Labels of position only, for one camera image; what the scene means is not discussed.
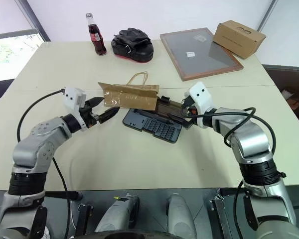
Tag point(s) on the brown paper bag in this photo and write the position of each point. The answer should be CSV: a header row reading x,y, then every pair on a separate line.
x,y
129,98

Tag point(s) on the black plastic case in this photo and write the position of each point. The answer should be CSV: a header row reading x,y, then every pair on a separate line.
x,y
159,129

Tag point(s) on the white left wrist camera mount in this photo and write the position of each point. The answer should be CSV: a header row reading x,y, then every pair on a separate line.
x,y
72,98

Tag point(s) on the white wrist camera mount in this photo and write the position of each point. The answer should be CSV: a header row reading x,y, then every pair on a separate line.
x,y
200,95
72,98

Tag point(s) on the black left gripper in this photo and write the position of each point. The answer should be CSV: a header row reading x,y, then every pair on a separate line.
x,y
88,117

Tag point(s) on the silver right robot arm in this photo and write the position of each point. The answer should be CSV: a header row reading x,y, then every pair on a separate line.
x,y
251,139

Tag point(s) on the glass cola bottle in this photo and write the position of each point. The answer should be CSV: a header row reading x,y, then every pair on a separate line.
x,y
96,37

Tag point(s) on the black metal bracket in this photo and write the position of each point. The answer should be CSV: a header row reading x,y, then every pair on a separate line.
x,y
83,219
220,216

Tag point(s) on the wooden framed grey board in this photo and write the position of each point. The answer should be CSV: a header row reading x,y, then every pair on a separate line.
x,y
196,57

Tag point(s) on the brown cardboard box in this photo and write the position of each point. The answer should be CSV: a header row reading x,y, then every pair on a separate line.
x,y
236,37

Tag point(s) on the silver left robot leg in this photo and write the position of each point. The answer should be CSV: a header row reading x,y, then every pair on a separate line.
x,y
119,214

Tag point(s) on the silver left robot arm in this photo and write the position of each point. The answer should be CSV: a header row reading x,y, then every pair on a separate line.
x,y
37,147

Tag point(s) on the window with dark frame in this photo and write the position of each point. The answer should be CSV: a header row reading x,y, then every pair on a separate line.
x,y
10,49

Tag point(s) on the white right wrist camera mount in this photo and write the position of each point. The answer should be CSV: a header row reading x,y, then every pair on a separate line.
x,y
200,95

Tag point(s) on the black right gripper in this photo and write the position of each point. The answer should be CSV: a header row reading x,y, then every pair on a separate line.
x,y
189,109

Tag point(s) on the black chair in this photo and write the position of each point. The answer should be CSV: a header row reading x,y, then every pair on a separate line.
x,y
0,92

